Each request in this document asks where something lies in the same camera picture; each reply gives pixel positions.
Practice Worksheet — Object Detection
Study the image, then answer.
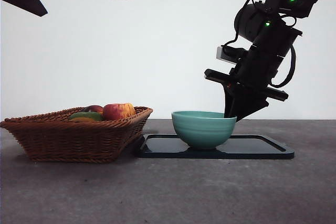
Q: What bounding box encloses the teal ceramic bowl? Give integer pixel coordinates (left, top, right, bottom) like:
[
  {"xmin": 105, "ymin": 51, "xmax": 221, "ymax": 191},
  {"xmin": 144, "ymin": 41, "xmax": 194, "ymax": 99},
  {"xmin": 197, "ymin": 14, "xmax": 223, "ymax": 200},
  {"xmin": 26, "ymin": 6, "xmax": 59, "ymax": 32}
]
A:
[{"xmin": 171, "ymin": 111, "xmax": 238, "ymax": 151}]

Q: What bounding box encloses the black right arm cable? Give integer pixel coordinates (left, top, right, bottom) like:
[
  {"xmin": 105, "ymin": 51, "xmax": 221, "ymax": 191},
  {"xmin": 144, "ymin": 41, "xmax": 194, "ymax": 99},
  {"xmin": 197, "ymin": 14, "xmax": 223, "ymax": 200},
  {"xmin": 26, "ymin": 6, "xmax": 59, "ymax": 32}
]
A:
[{"xmin": 270, "ymin": 15, "xmax": 297, "ymax": 89}]

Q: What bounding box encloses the black rectangular tray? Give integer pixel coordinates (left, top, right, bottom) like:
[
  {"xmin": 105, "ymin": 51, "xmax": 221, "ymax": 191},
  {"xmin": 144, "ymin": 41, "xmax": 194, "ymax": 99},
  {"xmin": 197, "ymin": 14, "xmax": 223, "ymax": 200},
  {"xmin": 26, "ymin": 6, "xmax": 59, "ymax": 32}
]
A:
[{"xmin": 135, "ymin": 134, "xmax": 295, "ymax": 160}]

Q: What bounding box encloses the green avocado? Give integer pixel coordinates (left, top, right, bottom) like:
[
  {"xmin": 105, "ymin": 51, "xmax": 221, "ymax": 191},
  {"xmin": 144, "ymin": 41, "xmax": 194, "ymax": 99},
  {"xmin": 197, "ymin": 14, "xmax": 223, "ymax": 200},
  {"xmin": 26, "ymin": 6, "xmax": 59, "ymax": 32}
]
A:
[{"xmin": 68, "ymin": 111, "xmax": 103, "ymax": 122}]

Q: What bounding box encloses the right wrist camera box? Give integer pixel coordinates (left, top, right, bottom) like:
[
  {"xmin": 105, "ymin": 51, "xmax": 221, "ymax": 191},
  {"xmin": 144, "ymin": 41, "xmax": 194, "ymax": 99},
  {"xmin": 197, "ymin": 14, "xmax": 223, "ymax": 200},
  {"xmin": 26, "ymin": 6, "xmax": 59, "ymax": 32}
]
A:
[{"xmin": 216, "ymin": 46, "xmax": 249, "ymax": 65}]

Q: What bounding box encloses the brown wicker basket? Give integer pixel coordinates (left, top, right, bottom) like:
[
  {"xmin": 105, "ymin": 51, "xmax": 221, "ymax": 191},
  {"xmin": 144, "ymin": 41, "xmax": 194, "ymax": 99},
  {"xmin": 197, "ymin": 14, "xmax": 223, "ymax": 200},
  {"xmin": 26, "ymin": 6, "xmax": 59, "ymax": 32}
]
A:
[{"xmin": 0, "ymin": 106, "xmax": 153, "ymax": 164}]

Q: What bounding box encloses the red yellow apple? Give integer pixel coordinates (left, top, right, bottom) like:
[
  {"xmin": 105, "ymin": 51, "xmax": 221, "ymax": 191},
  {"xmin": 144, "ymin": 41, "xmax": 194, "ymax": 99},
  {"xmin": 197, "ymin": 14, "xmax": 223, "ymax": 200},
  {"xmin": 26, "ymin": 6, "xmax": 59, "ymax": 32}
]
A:
[{"xmin": 102, "ymin": 103, "xmax": 137, "ymax": 121}]

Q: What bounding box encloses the dark red plum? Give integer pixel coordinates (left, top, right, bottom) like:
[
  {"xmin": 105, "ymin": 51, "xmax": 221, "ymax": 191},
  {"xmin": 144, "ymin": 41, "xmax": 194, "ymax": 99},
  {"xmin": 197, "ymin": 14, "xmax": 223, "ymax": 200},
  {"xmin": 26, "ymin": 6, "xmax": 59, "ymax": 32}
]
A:
[{"xmin": 81, "ymin": 105, "xmax": 104, "ymax": 114}]

